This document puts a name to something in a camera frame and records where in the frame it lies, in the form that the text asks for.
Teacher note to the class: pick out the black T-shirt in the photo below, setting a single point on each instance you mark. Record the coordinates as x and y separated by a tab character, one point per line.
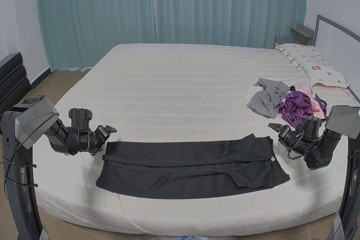
182	168

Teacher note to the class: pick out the white garment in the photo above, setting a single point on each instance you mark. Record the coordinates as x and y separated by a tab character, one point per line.
251	92

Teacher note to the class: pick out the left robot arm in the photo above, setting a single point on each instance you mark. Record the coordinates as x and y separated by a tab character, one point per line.
19	163

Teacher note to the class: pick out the bed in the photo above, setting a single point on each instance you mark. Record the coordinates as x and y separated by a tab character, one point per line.
168	78

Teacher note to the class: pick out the pink garment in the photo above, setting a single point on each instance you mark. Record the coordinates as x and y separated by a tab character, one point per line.
316	109

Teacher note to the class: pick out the black chest of drawers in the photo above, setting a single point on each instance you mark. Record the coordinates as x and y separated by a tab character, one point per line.
12	78

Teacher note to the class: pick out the purple satin garment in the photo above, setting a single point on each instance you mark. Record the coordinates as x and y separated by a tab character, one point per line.
295	109

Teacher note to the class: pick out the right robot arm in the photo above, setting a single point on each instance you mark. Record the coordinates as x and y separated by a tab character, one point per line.
337	134

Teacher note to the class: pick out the dark purple garment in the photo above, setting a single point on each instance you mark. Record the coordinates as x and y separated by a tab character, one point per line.
322	104

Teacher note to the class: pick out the grey garment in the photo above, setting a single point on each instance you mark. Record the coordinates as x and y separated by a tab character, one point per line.
264	101

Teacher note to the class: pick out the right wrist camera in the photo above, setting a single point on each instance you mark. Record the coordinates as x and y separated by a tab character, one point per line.
300	129

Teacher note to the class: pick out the white printed pillow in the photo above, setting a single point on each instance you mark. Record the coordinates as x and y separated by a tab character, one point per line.
312	64

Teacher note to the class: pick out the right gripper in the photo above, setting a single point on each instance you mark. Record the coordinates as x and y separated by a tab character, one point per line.
288	137

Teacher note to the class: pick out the grey bedside table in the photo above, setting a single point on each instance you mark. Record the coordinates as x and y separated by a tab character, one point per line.
295	35

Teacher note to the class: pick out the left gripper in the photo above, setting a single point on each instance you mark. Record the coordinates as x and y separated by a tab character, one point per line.
100	137

